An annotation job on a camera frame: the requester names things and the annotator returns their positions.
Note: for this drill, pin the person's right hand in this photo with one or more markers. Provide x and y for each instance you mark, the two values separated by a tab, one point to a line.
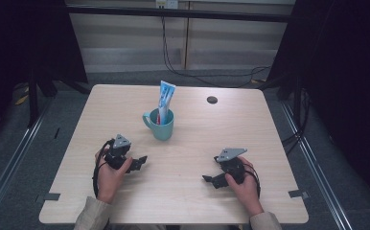
247	191

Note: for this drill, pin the dark round table grommet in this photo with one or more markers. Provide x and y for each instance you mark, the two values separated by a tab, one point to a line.
212	100

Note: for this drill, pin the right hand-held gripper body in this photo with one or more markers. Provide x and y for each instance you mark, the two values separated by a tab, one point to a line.
231	161

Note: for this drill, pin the grey tape piece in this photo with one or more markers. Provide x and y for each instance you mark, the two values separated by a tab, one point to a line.
52	196
298	193

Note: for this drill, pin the black metal stand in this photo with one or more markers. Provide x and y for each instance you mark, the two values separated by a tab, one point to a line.
33	99

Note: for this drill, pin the dark curtain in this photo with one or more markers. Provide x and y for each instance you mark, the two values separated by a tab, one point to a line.
342	80
20	48

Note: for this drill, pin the black horizontal bar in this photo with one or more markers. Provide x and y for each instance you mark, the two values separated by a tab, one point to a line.
180	13

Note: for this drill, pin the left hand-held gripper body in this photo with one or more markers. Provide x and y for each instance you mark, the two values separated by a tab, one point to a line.
117	153

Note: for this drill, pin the person's left hand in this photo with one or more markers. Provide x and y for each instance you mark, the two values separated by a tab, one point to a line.
109	182

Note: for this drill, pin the red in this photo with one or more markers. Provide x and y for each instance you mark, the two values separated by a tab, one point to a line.
164	102

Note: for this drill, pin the white wall socket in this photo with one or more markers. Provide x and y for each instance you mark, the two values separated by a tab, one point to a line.
167	4

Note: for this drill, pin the teal cup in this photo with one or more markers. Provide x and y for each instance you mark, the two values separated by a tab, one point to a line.
162	129

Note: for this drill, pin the metal floor rail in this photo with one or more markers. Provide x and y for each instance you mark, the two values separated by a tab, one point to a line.
317	175
12	163

